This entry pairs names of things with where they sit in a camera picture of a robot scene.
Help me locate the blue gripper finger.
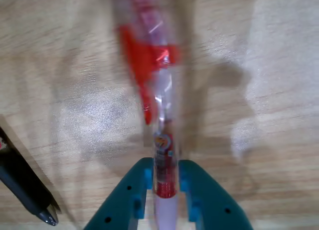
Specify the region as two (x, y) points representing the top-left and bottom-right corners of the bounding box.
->
(83, 158), (153, 230)
(178, 160), (254, 230)

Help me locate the black retractable pen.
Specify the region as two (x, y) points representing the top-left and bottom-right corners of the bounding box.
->
(0, 114), (62, 227)

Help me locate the red clear pen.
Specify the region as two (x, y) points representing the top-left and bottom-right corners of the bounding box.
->
(113, 0), (184, 230)

